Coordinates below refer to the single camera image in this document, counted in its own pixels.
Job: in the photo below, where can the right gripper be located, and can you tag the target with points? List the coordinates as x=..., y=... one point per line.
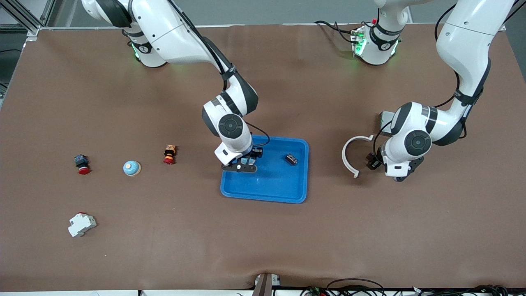
x=255, y=153

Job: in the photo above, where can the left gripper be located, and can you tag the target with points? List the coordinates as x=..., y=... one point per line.
x=374, y=161

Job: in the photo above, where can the brown electrolytic capacitor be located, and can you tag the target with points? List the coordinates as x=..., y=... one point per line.
x=371, y=164

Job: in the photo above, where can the black electrolytic capacitor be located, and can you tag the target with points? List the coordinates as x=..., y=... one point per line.
x=291, y=159

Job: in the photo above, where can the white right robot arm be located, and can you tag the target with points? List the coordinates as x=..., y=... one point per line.
x=172, y=37

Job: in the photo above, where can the blue plastic tray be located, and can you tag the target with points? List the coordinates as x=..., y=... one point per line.
x=279, y=185

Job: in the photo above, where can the grey metal power supply box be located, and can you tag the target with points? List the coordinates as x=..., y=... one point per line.
x=384, y=119

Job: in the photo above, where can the white curved plastic clamp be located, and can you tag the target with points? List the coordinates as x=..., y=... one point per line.
x=343, y=157

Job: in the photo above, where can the red yellow emergency stop button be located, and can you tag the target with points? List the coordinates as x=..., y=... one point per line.
x=169, y=156

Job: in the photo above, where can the brown table cover mat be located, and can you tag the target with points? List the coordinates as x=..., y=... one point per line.
x=263, y=238

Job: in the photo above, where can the red push button black body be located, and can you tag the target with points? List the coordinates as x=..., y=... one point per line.
x=81, y=161

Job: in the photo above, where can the white circuit breaker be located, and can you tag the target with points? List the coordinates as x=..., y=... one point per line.
x=81, y=225

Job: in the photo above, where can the grey metal bracket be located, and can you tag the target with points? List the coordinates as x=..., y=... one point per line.
x=265, y=285

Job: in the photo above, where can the aluminium frame post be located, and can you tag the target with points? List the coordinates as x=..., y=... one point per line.
x=32, y=31

